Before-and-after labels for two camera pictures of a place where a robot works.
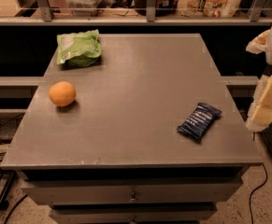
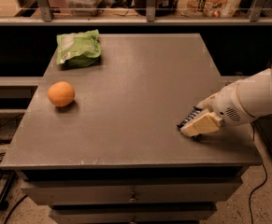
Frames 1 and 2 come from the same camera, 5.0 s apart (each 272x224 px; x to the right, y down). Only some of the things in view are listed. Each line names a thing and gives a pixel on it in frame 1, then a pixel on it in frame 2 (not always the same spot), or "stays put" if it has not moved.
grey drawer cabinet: [147, 133] stays put
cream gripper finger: [268, 102] -> [225, 103]
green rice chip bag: [79, 49] stays put
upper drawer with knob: [131, 194] stays put
